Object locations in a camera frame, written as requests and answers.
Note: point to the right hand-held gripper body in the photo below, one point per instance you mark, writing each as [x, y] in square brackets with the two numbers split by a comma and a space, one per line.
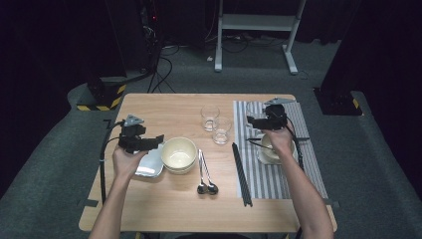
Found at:
[277, 116]

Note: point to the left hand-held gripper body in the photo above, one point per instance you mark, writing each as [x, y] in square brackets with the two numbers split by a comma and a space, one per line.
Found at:
[132, 141]

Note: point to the cream bowl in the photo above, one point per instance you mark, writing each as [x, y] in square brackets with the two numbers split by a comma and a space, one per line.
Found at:
[179, 154]
[180, 172]
[267, 154]

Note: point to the bundle of black chopsticks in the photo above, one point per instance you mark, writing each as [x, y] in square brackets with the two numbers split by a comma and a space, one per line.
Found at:
[242, 176]

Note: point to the person's left hand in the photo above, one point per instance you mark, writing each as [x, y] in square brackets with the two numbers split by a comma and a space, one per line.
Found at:
[127, 164]

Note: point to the person's right hand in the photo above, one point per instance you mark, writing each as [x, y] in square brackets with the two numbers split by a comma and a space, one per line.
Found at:
[280, 141]

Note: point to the black yellow striped stand base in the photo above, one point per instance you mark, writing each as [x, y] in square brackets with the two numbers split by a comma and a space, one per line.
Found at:
[99, 96]
[335, 103]

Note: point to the grey white striped placemat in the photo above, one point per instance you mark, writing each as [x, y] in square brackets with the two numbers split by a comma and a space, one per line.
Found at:
[265, 179]

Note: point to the steel spoon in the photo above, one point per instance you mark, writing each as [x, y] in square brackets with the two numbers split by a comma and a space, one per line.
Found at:
[201, 189]
[212, 189]

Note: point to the small white plug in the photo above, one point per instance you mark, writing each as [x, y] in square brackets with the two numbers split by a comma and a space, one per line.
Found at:
[209, 59]

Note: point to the grey tape strip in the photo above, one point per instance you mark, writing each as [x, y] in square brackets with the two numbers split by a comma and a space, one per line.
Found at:
[333, 203]
[88, 202]

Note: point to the white metal stand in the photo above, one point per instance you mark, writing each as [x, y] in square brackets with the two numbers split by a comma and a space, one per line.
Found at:
[255, 22]

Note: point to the black equipment rack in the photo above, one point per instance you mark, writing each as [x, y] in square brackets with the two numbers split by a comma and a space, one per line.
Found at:
[149, 33]

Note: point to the black curtain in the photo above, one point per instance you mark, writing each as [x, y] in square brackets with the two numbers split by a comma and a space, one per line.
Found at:
[391, 66]
[40, 66]

